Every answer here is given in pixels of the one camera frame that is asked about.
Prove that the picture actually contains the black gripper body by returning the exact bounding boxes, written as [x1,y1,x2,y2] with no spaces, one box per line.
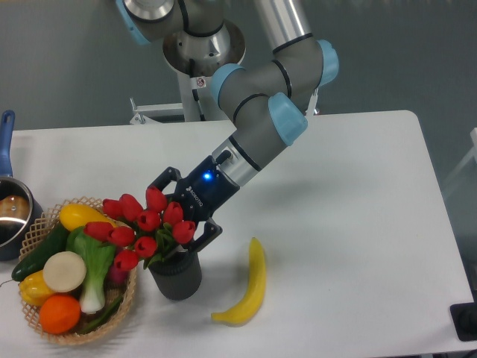
[172,155,240,223]

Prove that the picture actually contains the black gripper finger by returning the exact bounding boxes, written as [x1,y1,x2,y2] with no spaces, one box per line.
[163,219,223,261]
[148,166,182,198]

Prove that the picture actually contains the red tulip bouquet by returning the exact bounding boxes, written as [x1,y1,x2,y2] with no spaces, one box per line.
[84,186,196,271]

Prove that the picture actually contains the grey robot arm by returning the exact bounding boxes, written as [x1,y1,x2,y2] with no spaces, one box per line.
[116,1,339,254]

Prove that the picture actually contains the dark grey ribbed vase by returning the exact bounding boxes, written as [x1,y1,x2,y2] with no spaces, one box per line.
[148,245,202,301]

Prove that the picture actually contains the yellow banana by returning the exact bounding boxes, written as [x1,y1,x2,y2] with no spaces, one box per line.
[210,237,267,327]

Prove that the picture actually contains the purple red radish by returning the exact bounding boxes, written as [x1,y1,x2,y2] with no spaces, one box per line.
[107,265,129,285]

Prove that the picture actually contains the yellow squash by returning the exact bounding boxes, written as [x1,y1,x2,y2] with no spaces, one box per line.
[59,204,116,231]

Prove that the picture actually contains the green bok choy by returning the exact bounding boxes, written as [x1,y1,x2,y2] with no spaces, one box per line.
[66,227,116,314]

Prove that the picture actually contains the dark green cucumber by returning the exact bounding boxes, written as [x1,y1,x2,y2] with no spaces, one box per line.
[11,224,70,282]

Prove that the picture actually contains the green bean pod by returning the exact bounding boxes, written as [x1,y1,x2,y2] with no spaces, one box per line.
[78,296,123,334]

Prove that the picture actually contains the white round radish slice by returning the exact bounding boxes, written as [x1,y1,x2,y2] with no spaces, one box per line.
[42,251,86,293]

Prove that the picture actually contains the orange fruit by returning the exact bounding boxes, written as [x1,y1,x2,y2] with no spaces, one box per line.
[40,294,81,334]

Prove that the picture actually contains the yellow bell pepper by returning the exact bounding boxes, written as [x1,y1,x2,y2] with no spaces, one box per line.
[19,270,56,307]

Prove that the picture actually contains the black device at table edge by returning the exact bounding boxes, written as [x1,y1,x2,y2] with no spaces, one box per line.
[449,302,476,342]

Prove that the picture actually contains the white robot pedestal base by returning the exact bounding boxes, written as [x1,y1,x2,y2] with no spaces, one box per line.
[120,1,331,128]

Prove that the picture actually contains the blue handled saucepan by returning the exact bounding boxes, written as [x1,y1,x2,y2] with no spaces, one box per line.
[1,110,42,261]

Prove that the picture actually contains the white frame at right edge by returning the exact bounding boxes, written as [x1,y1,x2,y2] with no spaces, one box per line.
[443,128,476,189]

